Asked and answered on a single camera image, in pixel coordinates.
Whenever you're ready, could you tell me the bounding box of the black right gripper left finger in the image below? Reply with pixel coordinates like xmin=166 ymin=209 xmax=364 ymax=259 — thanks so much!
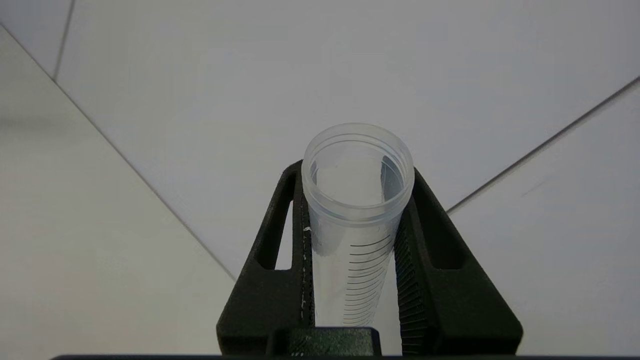
xmin=216 ymin=160 xmax=316 ymax=357

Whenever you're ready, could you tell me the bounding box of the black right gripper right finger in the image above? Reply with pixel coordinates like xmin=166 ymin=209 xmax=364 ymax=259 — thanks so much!
xmin=393 ymin=167 xmax=524 ymax=357

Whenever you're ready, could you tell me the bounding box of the test tube with yellow pigment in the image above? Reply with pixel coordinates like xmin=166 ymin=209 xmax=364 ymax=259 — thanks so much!
xmin=301 ymin=123 xmax=416 ymax=328

